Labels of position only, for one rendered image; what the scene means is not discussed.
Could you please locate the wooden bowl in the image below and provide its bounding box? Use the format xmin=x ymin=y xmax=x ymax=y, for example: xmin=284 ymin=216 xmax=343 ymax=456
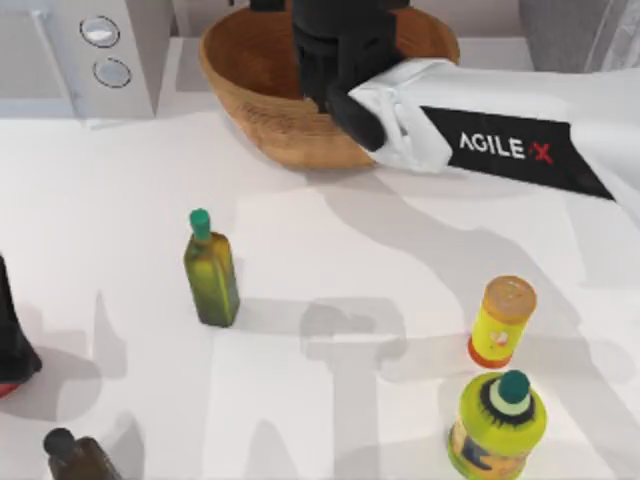
xmin=198 ymin=3 xmax=461 ymax=170

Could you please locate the round grey microwave knob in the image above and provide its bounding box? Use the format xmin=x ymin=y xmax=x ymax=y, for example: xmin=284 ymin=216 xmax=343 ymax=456
xmin=78 ymin=15 xmax=122 ymax=49
xmin=91 ymin=56 xmax=134 ymax=90

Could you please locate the green bottle with green cap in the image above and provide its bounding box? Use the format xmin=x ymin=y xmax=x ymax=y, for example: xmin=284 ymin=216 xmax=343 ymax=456
xmin=183 ymin=208 xmax=241 ymax=329

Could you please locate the pale microwave oven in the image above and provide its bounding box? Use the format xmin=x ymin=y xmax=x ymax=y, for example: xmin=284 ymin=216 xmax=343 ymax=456
xmin=0 ymin=0 xmax=177 ymax=121

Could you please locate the yellow can with orange lid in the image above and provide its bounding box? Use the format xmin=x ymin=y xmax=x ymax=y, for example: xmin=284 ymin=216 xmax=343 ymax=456
xmin=467 ymin=274 xmax=538 ymax=369

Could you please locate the yellow-green bottle with dark cap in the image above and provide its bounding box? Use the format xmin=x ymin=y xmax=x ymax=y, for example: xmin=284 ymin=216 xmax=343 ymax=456
xmin=447 ymin=369 xmax=549 ymax=480

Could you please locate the brown bottle with black cap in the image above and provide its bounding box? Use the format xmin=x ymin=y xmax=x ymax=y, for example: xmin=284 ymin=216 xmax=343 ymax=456
xmin=42 ymin=427 xmax=124 ymax=480

